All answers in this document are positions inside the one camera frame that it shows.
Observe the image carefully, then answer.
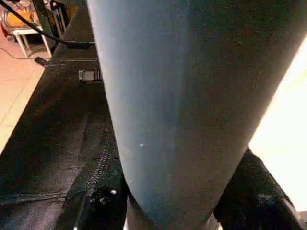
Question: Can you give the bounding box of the orange plastic item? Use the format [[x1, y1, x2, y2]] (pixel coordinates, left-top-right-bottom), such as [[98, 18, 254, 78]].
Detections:
[[5, 9, 34, 28]]

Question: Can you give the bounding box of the silver mat buckle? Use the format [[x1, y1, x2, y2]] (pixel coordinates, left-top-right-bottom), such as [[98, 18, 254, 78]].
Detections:
[[78, 69, 102, 81]]

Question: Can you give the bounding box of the thin black cable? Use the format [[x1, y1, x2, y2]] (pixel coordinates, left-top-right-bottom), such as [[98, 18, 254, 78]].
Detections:
[[0, 0, 95, 49]]

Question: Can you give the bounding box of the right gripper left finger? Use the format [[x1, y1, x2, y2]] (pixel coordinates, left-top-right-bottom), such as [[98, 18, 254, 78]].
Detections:
[[72, 144, 129, 230]]

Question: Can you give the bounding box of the white plastic table leg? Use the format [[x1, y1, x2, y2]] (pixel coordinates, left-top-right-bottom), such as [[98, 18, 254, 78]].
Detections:
[[86, 0, 307, 230]]

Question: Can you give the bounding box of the white metal stool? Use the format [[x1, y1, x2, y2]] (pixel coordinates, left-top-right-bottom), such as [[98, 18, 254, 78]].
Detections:
[[12, 26, 53, 59]]

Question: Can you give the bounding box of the white plastic table top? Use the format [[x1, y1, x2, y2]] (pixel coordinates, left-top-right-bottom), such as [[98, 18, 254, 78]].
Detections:
[[248, 36, 307, 214]]

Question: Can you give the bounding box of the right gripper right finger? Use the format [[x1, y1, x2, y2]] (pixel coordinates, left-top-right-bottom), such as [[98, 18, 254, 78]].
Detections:
[[213, 149, 307, 230]]

